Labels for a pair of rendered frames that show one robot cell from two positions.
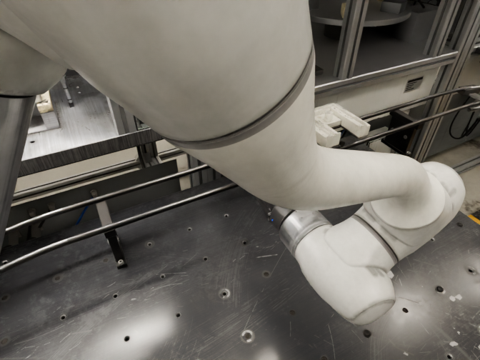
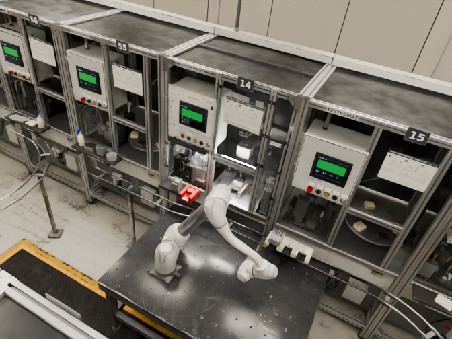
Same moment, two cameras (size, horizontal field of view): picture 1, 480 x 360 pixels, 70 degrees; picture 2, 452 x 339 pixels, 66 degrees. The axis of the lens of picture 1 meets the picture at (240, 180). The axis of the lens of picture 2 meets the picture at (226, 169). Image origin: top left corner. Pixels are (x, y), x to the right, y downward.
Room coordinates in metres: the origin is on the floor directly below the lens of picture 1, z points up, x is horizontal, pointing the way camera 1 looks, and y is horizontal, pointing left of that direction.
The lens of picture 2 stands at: (-0.86, -1.23, 2.94)
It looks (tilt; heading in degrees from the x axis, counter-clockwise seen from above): 37 degrees down; 50
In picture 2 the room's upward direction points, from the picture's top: 7 degrees clockwise
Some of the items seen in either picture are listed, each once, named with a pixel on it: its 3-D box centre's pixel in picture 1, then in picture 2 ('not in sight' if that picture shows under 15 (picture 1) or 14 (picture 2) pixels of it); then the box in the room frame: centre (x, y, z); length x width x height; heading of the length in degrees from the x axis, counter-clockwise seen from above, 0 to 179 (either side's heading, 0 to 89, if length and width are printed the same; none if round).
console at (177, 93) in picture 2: not in sight; (198, 113); (0.51, 0.87, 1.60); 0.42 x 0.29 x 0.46; 118
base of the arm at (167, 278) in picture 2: not in sight; (167, 269); (-0.09, 0.24, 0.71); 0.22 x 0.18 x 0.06; 118
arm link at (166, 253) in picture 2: not in sight; (165, 255); (-0.09, 0.26, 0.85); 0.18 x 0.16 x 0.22; 43
